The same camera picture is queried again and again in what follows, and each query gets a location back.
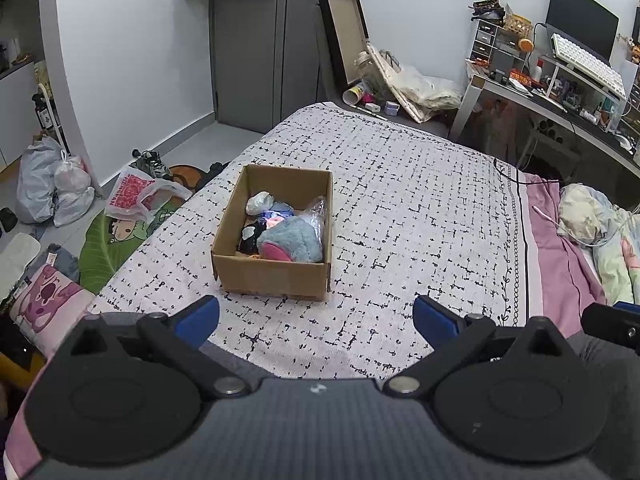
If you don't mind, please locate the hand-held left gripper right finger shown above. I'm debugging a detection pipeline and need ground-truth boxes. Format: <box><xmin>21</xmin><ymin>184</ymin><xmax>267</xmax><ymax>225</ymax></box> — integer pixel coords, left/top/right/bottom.
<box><xmin>382</xmin><ymin>295</ymin><xmax>568</xmax><ymax>396</ymax></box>

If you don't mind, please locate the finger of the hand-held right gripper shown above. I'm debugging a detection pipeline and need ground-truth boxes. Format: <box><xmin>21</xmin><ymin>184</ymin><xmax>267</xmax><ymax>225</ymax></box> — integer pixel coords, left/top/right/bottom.
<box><xmin>582</xmin><ymin>301</ymin><xmax>640</xmax><ymax>351</ymax></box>

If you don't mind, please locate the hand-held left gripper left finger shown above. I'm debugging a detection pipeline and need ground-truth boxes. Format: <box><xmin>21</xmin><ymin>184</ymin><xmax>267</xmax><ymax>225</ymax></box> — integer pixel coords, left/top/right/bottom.
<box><xmin>70</xmin><ymin>295</ymin><xmax>253</xmax><ymax>400</ymax></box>

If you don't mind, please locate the brown cardboard box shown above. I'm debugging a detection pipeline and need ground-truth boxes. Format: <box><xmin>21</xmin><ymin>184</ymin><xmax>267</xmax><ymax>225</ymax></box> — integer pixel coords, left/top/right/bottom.
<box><xmin>211</xmin><ymin>163</ymin><xmax>334</xmax><ymax>302</ymax></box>

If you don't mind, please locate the blue fluffy plush slipper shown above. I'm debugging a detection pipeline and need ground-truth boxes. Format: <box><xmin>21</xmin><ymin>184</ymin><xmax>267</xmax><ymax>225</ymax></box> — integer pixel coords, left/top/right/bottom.
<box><xmin>256</xmin><ymin>216</ymin><xmax>326</xmax><ymax>263</ymax></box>

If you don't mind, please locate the cream round plush toy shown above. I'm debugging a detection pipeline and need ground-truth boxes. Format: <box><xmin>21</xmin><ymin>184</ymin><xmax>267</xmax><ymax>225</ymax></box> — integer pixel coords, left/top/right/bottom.
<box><xmin>245</xmin><ymin>191</ymin><xmax>275</xmax><ymax>216</ymax></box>

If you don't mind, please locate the floral quilt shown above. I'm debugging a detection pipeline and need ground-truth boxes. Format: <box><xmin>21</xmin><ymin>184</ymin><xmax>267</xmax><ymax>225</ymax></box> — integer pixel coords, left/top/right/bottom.
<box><xmin>557</xmin><ymin>183</ymin><xmax>640</xmax><ymax>306</ymax></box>

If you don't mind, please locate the person's grey pants leg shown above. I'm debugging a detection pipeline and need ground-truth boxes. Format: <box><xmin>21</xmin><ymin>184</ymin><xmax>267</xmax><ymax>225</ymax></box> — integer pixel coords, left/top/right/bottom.
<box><xmin>565</xmin><ymin>332</ymin><xmax>640</xmax><ymax>480</ymax></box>

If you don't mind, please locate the pink bed sheet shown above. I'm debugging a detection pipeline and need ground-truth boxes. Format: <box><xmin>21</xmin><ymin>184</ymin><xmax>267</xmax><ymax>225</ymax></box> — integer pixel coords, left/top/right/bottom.
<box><xmin>520</xmin><ymin>172</ymin><xmax>608</xmax><ymax>341</ymax></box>

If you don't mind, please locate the green leaf floor mat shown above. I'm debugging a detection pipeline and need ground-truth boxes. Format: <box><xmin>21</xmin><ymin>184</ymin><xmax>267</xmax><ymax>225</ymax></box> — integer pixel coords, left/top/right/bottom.
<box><xmin>79</xmin><ymin>205</ymin><xmax>176</xmax><ymax>293</ymax></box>

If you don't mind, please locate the white black-patterned bedspread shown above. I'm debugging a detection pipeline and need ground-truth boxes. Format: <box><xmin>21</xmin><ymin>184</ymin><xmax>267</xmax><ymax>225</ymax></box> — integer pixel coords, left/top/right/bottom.
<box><xmin>87</xmin><ymin>102</ymin><xmax>531</xmax><ymax>381</ymax></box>

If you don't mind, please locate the red and white plastic bag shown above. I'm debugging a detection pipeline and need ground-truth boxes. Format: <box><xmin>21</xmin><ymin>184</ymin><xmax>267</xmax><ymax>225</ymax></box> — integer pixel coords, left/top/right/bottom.
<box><xmin>104</xmin><ymin>166</ymin><xmax>193</xmax><ymax>223</ymax></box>

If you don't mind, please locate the pink printed pillow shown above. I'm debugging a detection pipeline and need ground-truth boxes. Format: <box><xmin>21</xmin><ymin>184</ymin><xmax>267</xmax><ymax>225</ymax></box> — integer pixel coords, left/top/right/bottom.
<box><xmin>7</xmin><ymin>262</ymin><xmax>96</xmax><ymax>358</ymax></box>

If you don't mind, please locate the clear plastic bag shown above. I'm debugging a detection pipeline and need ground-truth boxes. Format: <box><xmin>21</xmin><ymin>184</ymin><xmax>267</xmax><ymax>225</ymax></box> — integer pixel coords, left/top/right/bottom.
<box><xmin>300</xmin><ymin>196</ymin><xmax>328</xmax><ymax>253</ymax></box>

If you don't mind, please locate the pair of sneakers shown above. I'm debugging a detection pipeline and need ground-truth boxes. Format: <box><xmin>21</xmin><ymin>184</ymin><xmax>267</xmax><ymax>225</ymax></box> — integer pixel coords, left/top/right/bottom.
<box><xmin>131</xmin><ymin>149</ymin><xmax>173</xmax><ymax>180</ymax></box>

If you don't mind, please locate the white garbage bag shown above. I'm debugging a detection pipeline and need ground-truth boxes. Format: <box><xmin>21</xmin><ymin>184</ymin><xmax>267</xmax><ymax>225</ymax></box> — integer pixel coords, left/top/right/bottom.
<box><xmin>52</xmin><ymin>152</ymin><xmax>96</xmax><ymax>228</ymax></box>

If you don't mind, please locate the grey garbage bag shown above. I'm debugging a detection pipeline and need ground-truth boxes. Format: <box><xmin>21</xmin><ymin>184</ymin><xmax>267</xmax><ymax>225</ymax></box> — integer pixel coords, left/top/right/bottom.
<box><xmin>16</xmin><ymin>136</ymin><xmax>66</xmax><ymax>225</ymax></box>

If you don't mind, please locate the white desk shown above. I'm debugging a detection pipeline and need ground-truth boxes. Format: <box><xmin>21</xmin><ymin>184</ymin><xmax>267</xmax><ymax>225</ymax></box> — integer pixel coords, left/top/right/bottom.
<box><xmin>447</xmin><ymin>60</ymin><xmax>640</xmax><ymax>181</ymax></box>

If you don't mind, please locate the white keyboard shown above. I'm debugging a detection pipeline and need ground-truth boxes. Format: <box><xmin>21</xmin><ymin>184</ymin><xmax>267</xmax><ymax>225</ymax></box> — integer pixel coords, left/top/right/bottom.
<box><xmin>550</xmin><ymin>33</ymin><xmax>627</xmax><ymax>97</ymax></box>

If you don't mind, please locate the clear plastic jug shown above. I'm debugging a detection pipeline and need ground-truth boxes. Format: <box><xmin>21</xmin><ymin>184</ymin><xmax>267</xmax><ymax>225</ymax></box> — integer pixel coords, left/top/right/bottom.
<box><xmin>354</xmin><ymin>42</ymin><xmax>388</xmax><ymax>78</ymax></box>

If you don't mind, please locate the grey door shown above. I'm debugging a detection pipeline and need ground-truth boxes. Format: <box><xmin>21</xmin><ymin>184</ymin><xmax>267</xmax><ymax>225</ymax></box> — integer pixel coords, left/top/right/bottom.
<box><xmin>209</xmin><ymin>0</ymin><xmax>343</xmax><ymax>135</ymax></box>

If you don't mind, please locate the desk drawer organizer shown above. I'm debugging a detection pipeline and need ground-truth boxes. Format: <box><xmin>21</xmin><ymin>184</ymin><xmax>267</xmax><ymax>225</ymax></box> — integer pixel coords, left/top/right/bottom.
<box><xmin>470</xmin><ymin>19</ymin><xmax>506</xmax><ymax>63</ymax></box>

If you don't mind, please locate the black computer monitor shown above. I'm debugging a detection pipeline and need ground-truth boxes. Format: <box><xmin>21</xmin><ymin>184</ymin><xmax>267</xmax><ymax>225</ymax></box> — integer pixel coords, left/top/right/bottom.
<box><xmin>545</xmin><ymin>0</ymin><xmax>620</xmax><ymax>63</ymax></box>

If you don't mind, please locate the white cable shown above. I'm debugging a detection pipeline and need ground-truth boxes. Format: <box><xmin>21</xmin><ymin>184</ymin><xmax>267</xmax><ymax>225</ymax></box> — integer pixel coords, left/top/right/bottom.
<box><xmin>532</xmin><ymin>205</ymin><xmax>566</xmax><ymax>226</ymax></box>

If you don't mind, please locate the black cable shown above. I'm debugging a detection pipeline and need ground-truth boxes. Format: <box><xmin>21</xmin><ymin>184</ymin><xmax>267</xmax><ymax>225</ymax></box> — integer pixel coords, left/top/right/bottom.
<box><xmin>492</xmin><ymin>157</ymin><xmax>566</xmax><ymax>183</ymax></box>

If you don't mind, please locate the black picture frame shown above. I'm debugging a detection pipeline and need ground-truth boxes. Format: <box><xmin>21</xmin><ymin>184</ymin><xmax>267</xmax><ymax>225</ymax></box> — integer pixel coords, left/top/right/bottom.
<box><xmin>314</xmin><ymin>0</ymin><xmax>371</xmax><ymax>88</ymax></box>

